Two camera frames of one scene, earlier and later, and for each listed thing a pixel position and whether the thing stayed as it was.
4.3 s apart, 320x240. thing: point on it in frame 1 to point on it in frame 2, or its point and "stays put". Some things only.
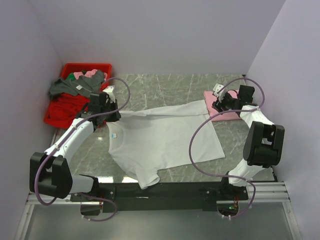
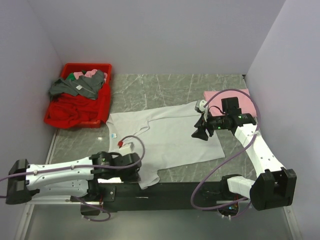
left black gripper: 116,117 to 134,176
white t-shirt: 143,142 stays put
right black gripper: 217,104 to 201,133
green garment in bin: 71,76 stays put
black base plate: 117,197 stays put
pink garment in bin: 88,74 stays put
